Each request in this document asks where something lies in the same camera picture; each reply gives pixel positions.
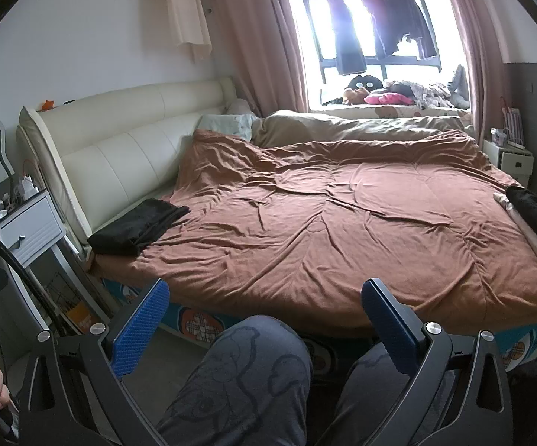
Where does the white pillow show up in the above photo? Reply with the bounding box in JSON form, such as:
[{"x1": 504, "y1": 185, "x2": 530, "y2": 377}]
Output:
[{"x1": 226, "y1": 98, "x2": 257, "y2": 117}]

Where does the window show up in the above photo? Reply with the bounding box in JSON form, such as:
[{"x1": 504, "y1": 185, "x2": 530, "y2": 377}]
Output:
[{"x1": 287, "y1": 0, "x2": 465, "y2": 109}]

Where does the black round plush toy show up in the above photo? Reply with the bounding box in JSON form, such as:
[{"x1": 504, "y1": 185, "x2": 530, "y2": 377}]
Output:
[{"x1": 346, "y1": 73, "x2": 385, "y2": 98}]

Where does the person's left leg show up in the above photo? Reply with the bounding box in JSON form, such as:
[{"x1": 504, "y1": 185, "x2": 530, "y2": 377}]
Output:
[{"x1": 156, "y1": 314, "x2": 314, "y2": 446}]

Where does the black cable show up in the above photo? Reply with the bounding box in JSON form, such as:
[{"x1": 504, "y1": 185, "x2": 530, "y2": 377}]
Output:
[{"x1": 0, "y1": 216, "x2": 63, "y2": 338}]

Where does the beige duvet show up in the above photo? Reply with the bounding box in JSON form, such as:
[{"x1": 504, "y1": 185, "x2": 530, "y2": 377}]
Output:
[{"x1": 252, "y1": 110, "x2": 476, "y2": 148}]

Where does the pile of light clothes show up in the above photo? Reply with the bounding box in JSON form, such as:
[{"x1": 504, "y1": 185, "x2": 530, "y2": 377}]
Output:
[{"x1": 386, "y1": 65, "x2": 472, "y2": 109}]

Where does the pink plush cushion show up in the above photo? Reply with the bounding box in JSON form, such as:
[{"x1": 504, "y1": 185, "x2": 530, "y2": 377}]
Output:
[{"x1": 365, "y1": 92, "x2": 414, "y2": 107}]

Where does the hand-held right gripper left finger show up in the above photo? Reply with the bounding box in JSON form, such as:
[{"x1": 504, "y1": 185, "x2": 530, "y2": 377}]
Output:
[{"x1": 17, "y1": 278, "x2": 171, "y2": 446}]

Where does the dark red hanging garment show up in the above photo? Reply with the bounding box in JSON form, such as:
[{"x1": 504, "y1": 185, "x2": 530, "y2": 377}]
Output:
[{"x1": 359, "y1": 0, "x2": 390, "y2": 59}]

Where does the beige folded cloth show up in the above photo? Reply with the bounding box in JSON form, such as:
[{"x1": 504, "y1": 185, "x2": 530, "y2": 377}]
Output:
[{"x1": 492, "y1": 192, "x2": 537, "y2": 290}]

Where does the white bedside table with drawer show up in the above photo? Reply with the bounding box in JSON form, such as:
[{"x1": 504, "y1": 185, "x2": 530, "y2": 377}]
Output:
[{"x1": 0, "y1": 174, "x2": 93, "y2": 336}]

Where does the black hanging garment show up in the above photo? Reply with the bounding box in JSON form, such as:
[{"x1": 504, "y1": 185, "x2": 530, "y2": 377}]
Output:
[{"x1": 381, "y1": 0, "x2": 439, "y2": 62}]

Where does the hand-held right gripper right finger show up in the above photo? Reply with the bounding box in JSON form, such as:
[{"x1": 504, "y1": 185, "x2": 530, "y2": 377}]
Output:
[{"x1": 362, "y1": 278, "x2": 516, "y2": 446}]

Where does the beige printed window seat cushion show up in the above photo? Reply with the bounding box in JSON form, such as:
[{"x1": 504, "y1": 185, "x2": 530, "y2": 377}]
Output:
[{"x1": 310, "y1": 102, "x2": 474, "y2": 124}]

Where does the white bedside cabinet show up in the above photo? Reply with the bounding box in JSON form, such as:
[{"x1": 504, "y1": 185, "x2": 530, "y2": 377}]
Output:
[{"x1": 482, "y1": 137, "x2": 535, "y2": 190}]

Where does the dark hanging long garment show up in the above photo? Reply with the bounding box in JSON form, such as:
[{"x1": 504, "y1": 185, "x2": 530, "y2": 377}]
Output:
[{"x1": 326, "y1": 0, "x2": 368, "y2": 76}]

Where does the bed with brown duvet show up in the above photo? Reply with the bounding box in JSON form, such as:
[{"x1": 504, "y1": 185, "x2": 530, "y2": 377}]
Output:
[{"x1": 89, "y1": 127, "x2": 537, "y2": 332}]

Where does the beige hanging cloth cover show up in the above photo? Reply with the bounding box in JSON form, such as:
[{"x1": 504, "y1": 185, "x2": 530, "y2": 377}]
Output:
[{"x1": 161, "y1": 0, "x2": 214, "y2": 64}]

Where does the cream leather bed headboard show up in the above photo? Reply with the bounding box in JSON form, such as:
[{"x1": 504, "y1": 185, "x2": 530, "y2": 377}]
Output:
[{"x1": 16, "y1": 77, "x2": 237, "y2": 262}]

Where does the black jacket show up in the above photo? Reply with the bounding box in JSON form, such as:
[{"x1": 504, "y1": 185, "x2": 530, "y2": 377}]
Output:
[{"x1": 87, "y1": 199, "x2": 191, "y2": 257}]

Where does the striped paper bag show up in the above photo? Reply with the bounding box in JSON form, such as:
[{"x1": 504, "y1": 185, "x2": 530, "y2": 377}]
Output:
[{"x1": 501, "y1": 97, "x2": 525, "y2": 148}]

